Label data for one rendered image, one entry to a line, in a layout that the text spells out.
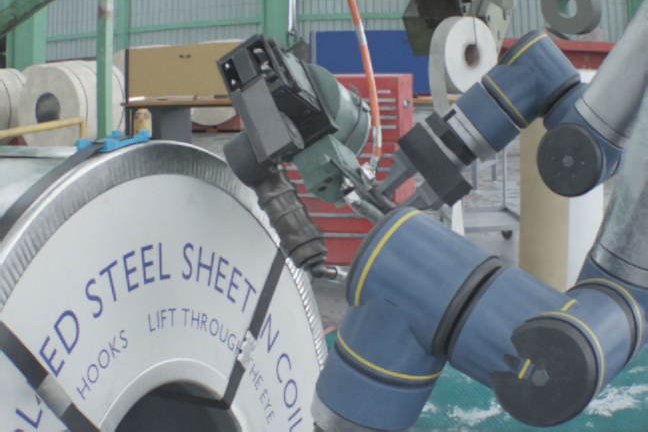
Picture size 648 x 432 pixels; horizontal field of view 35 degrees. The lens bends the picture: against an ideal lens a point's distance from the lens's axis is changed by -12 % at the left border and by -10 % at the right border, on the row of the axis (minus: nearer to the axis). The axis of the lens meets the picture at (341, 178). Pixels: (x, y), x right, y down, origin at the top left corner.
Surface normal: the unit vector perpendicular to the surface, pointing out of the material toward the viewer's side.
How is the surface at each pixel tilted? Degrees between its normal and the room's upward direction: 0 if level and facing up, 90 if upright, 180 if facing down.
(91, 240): 90
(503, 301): 48
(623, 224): 82
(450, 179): 65
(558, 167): 90
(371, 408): 100
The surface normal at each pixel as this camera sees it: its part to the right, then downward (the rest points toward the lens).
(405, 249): -0.15, -0.51
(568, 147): -0.44, 0.12
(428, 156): -0.44, -0.31
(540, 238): -0.65, 0.11
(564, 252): -0.12, 0.13
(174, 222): 0.91, 0.03
